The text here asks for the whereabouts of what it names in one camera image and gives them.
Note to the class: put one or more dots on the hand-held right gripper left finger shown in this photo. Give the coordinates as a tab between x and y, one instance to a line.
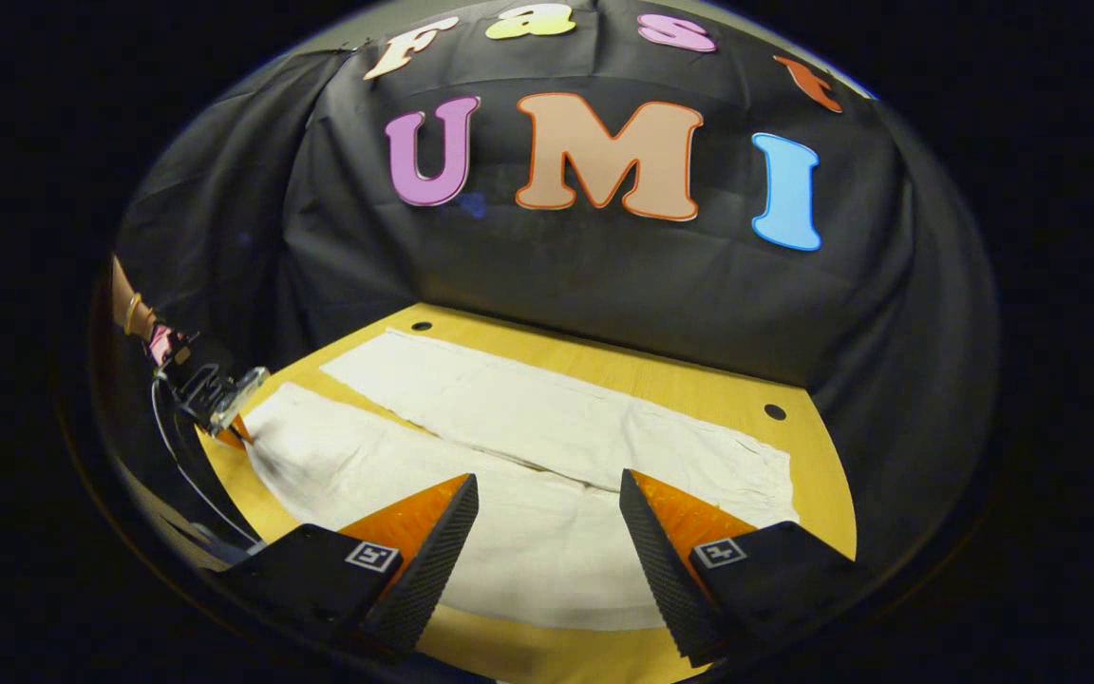
438	560

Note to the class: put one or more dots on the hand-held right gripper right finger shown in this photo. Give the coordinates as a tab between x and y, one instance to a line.
666	570

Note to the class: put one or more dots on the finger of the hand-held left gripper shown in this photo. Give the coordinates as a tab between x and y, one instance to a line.
235	432

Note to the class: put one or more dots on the white jeans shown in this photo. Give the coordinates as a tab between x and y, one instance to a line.
528	418

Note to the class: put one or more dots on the black backdrop cloth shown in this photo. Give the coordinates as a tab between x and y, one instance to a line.
604	275

